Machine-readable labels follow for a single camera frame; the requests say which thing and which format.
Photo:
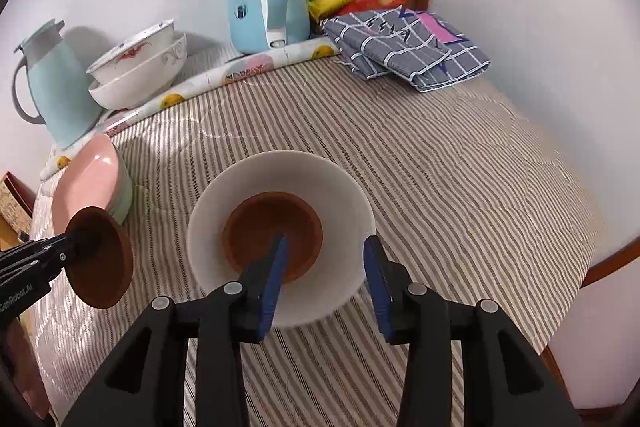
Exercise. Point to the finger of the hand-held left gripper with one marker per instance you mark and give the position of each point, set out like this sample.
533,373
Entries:
45,252

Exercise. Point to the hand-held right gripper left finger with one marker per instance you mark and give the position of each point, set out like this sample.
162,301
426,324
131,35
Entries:
272,287

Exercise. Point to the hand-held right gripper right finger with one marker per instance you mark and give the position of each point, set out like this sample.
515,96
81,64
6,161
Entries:
377,287

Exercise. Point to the small brown clay bowl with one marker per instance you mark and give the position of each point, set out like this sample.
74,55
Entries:
102,267
280,217

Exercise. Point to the pink square plate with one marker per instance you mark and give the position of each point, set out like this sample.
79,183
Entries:
85,187

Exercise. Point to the green square plate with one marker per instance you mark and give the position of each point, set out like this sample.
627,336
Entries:
125,202

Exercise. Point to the white ceramic bowl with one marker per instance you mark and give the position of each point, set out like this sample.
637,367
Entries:
300,177

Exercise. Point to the light blue thermos jug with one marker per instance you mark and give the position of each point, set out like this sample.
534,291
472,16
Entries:
60,92

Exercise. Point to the large white bowl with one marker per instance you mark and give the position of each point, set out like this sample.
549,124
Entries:
135,93

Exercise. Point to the fish patterned white bowl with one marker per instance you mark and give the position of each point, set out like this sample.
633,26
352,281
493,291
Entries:
135,56

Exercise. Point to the fruit print paper roll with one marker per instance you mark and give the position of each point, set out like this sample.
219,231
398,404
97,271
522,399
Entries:
250,69

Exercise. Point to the grey checked folded cloth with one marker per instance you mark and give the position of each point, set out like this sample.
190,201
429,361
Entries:
400,47

